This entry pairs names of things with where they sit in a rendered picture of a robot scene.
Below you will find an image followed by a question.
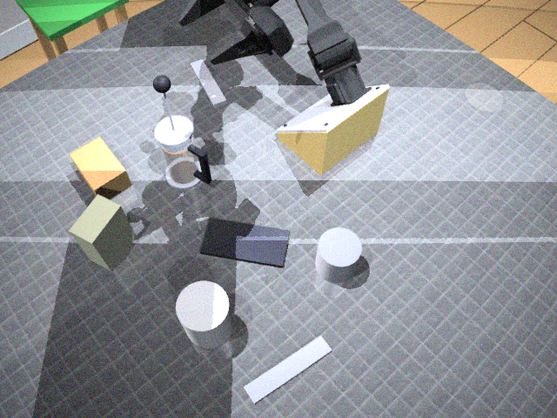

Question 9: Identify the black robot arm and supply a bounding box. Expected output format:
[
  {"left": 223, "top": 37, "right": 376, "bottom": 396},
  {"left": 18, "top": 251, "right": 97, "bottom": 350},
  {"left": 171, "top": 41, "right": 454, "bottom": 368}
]
[{"left": 295, "top": 0, "right": 372, "bottom": 106}]

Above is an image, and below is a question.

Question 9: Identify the white flat bar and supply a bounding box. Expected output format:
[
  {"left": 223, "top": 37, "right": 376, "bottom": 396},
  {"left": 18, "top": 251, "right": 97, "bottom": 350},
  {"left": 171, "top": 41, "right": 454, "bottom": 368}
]
[
  {"left": 191, "top": 59, "right": 227, "bottom": 106},
  {"left": 244, "top": 335, "right": 332, "bottom": 403}
]

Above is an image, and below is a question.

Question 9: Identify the white cylinder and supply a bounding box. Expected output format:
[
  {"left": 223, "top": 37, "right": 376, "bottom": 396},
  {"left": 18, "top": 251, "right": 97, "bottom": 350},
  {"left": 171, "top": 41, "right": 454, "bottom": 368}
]
[
  {"left": 315, "top": 227, "right": 361, "bottom": 283},
  {"left": 176, "top": 281, "right": 234, "bottom": 349}
]

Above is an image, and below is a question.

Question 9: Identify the french press with black knob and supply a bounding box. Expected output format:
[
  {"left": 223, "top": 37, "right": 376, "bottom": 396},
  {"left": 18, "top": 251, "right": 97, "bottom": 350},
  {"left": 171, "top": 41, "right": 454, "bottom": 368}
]
[{"left": 153, "top": 75, "right": 211, "bottom": 190}]

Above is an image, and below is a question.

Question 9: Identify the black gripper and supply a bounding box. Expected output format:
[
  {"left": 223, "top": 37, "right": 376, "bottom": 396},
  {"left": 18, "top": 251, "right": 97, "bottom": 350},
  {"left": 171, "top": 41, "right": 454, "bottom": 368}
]
[{"left": 179, "top": 0, "right": 294, "bottom": 65}]

